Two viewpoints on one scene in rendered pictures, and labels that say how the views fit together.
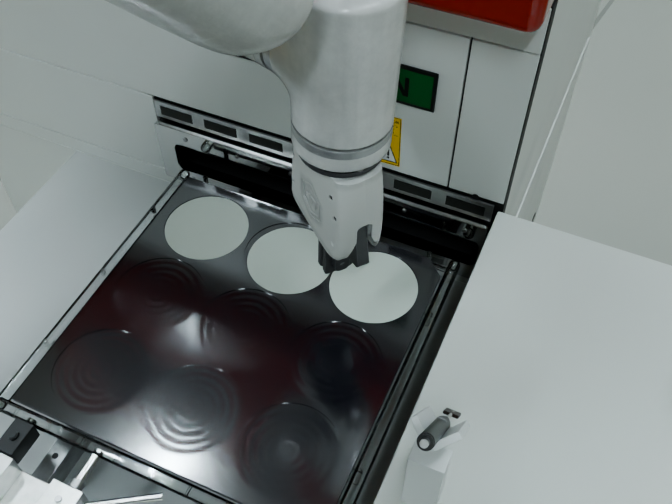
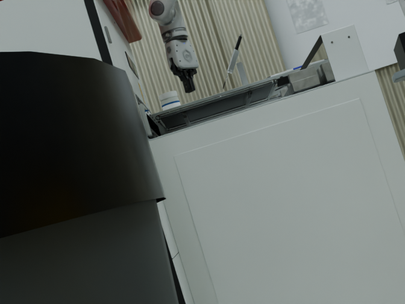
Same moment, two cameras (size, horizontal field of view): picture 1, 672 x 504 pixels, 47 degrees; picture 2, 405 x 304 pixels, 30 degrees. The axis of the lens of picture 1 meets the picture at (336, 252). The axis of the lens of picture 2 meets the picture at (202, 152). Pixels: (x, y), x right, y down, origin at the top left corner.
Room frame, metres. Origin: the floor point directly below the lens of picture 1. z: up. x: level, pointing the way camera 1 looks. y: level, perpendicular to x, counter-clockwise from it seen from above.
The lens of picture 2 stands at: (1.49, 2.22, 0.61)
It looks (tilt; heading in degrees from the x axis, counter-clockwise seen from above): 4 degrees up; 246
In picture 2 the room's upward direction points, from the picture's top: 17 degrees counter-clockwise
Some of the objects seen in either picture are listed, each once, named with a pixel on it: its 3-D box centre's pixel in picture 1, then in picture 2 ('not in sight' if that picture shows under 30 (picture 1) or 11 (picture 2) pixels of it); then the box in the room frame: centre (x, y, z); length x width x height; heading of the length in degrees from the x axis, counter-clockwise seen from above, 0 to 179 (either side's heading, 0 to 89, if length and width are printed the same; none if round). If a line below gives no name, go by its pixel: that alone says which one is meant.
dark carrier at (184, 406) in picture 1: (243, 327); (216, 107); (0.46, 0.10, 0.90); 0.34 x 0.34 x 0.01; 66
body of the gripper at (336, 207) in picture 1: (339, 179); (179, 54); (0.48, 0.00, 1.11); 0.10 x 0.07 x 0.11; 27
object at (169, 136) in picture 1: (313, 196); (152, 127); (0.66, 0.03, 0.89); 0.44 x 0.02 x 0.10; 66
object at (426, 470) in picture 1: (435, 446); (235, 69); (0.26, -0.08, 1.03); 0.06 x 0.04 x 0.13; 156
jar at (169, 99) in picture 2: not in sight; (170, 105); (0.40, -0.40, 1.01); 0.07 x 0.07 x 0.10
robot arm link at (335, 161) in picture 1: (340, 126); (174, 37); (0.48, 0.00, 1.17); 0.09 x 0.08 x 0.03; 27
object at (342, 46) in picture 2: not in sight; (330, 70); (0.16, 0.31, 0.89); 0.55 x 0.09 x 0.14; 66
